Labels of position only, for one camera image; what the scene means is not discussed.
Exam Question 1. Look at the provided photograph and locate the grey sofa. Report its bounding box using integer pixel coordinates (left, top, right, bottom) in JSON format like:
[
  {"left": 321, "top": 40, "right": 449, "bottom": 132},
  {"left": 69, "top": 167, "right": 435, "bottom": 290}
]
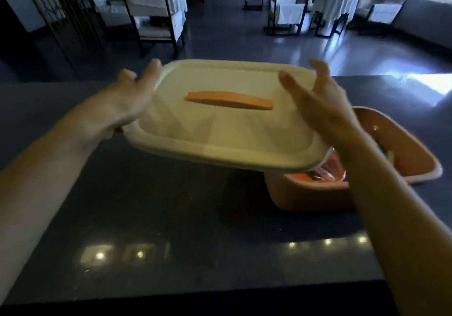
[{"left": 391, "top": 0, "right": 452, "bottom": 60}]

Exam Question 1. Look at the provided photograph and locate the person's right hand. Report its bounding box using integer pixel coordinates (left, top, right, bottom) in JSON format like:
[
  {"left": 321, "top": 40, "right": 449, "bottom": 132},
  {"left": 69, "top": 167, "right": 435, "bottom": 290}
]
[{"left": 278, "top": 60, "right": 366, "bottom": 149}]

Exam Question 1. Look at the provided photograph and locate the person's left forearm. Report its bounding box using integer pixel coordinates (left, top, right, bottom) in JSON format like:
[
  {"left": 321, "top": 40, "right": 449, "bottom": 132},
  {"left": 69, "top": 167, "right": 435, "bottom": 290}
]
[{"left": 0, "top": 109, "right": 115, "bottom": 300}]

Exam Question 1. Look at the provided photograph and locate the pink plastic storage box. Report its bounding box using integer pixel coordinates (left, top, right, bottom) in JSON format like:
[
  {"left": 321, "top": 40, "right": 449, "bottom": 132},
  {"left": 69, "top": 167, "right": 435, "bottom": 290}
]
[{"left": 265, "top": 106, "right": 443, "bottom": 211}]

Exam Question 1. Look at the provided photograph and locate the dark lattice room divider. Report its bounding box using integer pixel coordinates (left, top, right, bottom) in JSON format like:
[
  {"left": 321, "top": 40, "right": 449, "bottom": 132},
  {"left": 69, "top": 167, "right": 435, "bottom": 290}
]
[{"left": 17, "top": 0, "right": 108, "bottom": 71}]

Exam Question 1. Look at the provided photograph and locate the round table with white cloth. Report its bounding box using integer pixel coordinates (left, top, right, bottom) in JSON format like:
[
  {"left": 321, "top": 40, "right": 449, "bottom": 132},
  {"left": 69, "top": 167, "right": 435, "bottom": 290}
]
[{"left": 310, "top": 0, "right": 360, "bottom": 38}]

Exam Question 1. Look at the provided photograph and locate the person's left hand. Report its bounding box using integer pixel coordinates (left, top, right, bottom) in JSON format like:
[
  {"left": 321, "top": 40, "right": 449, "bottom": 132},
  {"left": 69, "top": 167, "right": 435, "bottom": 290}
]
[{"left": 75, "top": 58, "right": 162, "bottom": 140}]

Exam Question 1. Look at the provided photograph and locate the white lid with orange handle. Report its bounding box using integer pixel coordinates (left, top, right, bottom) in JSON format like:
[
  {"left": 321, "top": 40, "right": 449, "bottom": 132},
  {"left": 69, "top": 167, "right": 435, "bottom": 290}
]
[{"left": 122, "top": 59, "right": 335, "bottom": 172}]

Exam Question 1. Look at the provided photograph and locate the person's right forearm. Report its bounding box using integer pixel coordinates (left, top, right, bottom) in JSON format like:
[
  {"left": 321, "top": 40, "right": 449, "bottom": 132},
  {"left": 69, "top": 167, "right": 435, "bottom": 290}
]
[{"left": 332, "top": 133, "right": 452, "bottom": 316}]

